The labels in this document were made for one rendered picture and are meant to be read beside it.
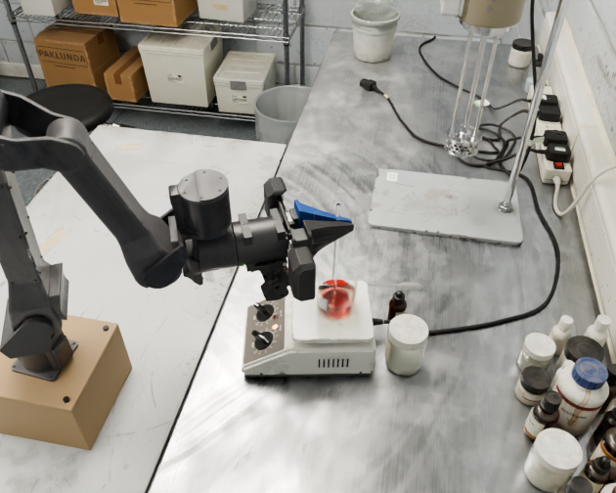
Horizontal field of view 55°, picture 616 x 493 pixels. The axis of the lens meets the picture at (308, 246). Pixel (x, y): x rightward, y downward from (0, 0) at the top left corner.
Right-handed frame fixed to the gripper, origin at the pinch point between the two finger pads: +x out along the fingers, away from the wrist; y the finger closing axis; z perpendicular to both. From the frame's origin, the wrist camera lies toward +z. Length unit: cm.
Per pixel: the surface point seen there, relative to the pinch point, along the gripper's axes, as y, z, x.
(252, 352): 0.2, 21.9, -11.2
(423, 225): -24.3, 24.5, 27.4
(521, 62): -84, 23, 83
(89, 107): -142, 51, -44
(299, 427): 12.0, 25.8, -6.8
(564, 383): 19.6, 16.9, 28.0
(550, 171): -32, 22, 59
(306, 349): 3.9, 19.1, -3.7
